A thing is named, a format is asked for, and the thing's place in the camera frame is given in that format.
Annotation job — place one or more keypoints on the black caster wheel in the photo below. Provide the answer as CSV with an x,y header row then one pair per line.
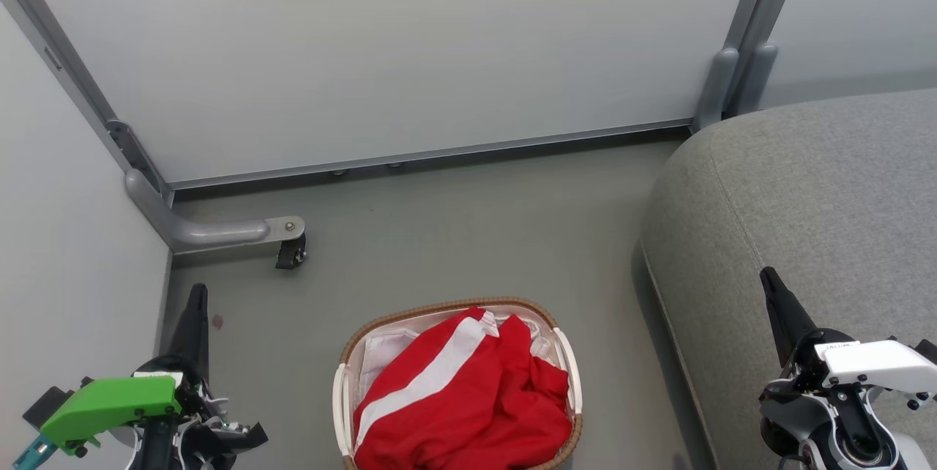
x,y
290,256

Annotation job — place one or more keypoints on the brown wicker laundry basket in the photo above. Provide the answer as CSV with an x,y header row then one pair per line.
x,y
439,307

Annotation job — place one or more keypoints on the grey partition bottom rail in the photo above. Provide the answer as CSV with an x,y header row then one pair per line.
x,y
439,151

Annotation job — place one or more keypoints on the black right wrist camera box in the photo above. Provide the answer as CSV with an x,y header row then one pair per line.
x,y
927,351

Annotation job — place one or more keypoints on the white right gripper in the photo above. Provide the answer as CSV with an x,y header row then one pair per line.
x,y
878,364

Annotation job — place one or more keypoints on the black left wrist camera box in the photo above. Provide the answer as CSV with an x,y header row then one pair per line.
x,y
44,404

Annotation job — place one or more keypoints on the short grey partition foot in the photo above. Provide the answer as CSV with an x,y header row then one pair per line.
x,y
716,89
758,78

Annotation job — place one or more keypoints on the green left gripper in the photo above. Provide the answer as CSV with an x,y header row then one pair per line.
x,y
110,404

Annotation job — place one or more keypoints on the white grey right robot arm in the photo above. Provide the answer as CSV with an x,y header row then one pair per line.
x,y
842,433

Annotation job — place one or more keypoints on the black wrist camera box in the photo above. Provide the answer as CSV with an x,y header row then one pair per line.
x,y
927,351
44,404

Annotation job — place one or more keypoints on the grey fabric sofa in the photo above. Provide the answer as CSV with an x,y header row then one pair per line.
x,y
805,199

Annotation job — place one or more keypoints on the grey hinged partition post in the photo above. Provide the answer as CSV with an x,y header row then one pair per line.
x,y
66,67

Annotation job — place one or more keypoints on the long grey partition foot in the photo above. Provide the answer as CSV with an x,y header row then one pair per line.
x,y
212,232

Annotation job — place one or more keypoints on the red garment with white stripe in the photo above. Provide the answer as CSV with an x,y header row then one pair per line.
x,y
410,426

